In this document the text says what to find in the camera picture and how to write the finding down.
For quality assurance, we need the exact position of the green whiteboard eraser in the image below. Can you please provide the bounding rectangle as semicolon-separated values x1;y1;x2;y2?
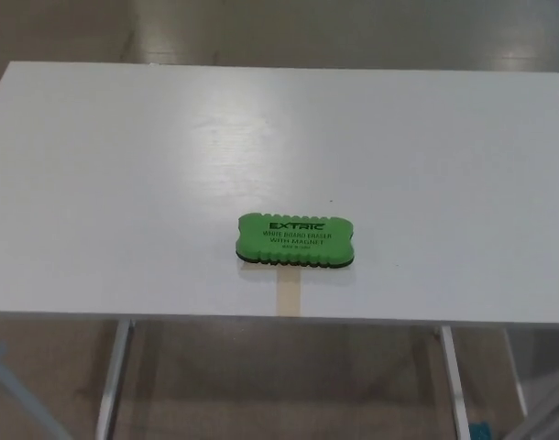
236;211;356;269

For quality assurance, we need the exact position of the white metal table leg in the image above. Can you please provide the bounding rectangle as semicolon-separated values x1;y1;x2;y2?
439;324;472;440
501;327;529;416
95;319;137;440

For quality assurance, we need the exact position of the grey metal frame bar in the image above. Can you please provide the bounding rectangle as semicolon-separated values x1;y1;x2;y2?
0;338;48;440
511;389;559;440

